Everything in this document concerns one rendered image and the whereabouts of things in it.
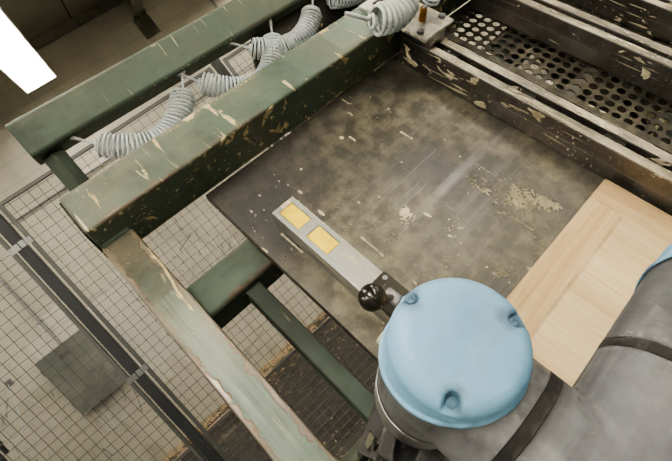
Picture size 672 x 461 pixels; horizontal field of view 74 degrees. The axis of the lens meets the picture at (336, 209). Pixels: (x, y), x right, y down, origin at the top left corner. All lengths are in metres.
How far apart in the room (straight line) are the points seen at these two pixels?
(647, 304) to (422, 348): 0.15
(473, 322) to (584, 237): 0.64
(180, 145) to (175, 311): 0.30
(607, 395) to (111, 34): 5.70
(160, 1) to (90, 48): 0.94
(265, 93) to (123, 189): 0.32
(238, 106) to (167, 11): 5.01
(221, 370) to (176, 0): 5.46
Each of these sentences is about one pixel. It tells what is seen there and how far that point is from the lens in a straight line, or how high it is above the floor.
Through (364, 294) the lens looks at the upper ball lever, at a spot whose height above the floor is 1.54.
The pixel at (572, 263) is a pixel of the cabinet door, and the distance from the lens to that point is 0.84.
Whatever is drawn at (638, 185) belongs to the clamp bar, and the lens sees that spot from 0.98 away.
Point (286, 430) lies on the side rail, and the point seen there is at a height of 1.45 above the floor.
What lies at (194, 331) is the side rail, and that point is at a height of 1.62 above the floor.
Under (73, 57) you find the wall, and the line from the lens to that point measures 5.75.
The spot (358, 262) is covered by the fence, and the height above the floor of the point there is 1.53.
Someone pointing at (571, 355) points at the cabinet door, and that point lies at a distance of 0.78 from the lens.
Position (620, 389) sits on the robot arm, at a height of 1.53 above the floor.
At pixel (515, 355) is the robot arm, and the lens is 0.24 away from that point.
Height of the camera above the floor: 1.73
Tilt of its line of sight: 9 degrees down
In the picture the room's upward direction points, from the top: 37 degrees counter-clockwise
